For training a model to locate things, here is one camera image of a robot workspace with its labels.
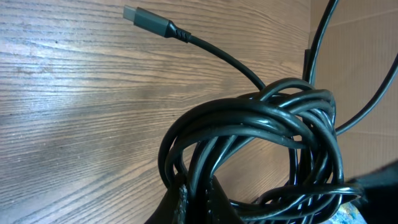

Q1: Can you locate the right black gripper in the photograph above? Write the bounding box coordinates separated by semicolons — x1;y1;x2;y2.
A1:
348;161;397;224

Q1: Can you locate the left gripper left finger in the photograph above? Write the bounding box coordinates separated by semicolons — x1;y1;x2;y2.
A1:
145;174;188;224

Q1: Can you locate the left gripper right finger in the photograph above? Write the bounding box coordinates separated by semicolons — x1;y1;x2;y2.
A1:
198;176;244;224

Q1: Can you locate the black cable bundle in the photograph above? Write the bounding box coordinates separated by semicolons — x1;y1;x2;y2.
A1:
123;0;398;224

